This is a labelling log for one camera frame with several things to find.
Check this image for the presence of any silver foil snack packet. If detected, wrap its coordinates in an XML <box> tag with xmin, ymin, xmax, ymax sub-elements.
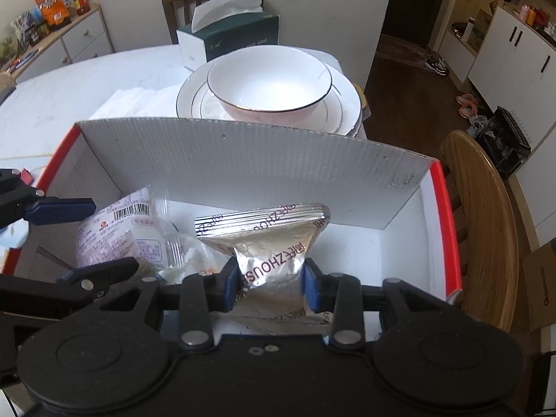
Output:
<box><xmin>194</xmin><ymin>203</ymin><xmax>330</xmax><ymax>330</ymax></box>

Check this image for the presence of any clear barcode plastic bag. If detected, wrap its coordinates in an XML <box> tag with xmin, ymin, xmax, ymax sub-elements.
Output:
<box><xmin>75</xmin><ymin>186</ymin><xmax>182</xmax><ymax>275</ymax></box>

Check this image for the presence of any pink binder clip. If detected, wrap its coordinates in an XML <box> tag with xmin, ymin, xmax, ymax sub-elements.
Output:
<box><xmin>20</xmin><ymin>169</ymin><xmax>34</xmax><ymax>186</ymax></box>

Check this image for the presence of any red cardboard box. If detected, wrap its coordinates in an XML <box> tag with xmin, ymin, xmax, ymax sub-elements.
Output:
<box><xmin>0</xmin><ymin>117</ymin><xmax>464</xmax><ymax>335</ymax></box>

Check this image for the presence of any white paper napkin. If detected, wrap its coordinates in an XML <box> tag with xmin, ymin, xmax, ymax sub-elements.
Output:
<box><xmin>90</xmin><ymin>85</ymin><xmax>180</xmax><ymax>121</ymax></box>

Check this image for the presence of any white wooden sideboard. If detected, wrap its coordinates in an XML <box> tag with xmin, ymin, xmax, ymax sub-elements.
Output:
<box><xmin>1</xmin><ymin>3</ymin><xmax>114</xmax><ymax>86</ymax></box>

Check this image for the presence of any orange snack bag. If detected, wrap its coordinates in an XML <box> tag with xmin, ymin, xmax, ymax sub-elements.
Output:
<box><xmin>34</xmin><ymin>0</ymin><xmax>72</xmax><ymax>31</ymax></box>

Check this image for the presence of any red lid jar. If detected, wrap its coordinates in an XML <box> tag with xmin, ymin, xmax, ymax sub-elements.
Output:
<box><xmin>73</xmin><ymin>0</ymin><xmax>90</xmax><ymax>16</ymax></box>

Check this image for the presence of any white green tissue box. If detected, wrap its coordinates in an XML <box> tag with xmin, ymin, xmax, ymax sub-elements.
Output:
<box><xmin>176</xmin><ymin>0</ymin><xmax>280</xmax><ymax>71</ymax></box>

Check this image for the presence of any white wall cabinet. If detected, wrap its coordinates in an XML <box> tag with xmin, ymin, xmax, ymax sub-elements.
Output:
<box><xmin>437</xmin><ymin>0</ymin><xmax>556</xmax><ymax>244</ymax></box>

